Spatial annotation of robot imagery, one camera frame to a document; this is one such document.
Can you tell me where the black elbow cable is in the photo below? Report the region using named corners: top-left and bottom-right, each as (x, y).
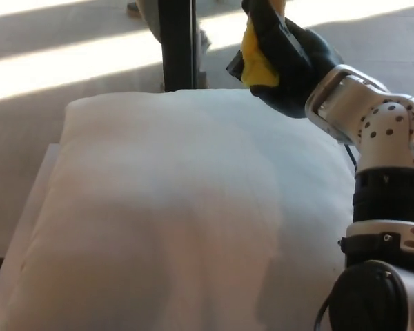
top-left (315, 291), bottom-right (334, 331)

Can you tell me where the black vertical post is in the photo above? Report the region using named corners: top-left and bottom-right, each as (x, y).
top-left (158, 0), bottom-right (199, 93)

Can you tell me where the yellow cloth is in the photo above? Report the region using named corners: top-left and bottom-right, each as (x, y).
top-left (241, 0), bottom-right (286, 88)

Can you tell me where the person's leg in grey trousers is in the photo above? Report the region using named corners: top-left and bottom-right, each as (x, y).
top-left (125, 0), bottom-right (164, 44)

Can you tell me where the white pillow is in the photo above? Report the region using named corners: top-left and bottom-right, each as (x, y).
top-left (5, 88), bottom-right (357, 331)

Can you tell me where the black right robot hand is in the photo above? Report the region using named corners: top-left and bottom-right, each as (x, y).
top-left (241, 0), bottom-right (346, 120)

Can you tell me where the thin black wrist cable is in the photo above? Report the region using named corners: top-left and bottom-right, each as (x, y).
top-left (344, 143), bottom-right (359, 174)

